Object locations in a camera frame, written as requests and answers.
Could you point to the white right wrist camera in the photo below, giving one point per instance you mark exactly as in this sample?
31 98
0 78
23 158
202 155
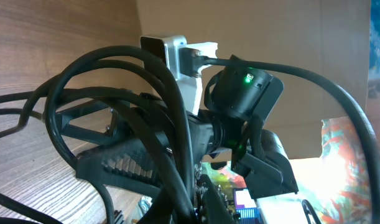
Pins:
180 58

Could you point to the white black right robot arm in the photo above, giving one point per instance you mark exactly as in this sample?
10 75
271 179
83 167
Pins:
242 94

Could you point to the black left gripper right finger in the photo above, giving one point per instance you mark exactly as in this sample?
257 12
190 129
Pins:
210 207

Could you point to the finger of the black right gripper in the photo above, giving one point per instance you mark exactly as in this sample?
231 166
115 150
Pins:
94 122
125 165

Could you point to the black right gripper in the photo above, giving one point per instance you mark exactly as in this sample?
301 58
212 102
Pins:
205 130

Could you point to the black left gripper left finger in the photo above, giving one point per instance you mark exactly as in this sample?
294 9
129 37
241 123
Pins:
162 209

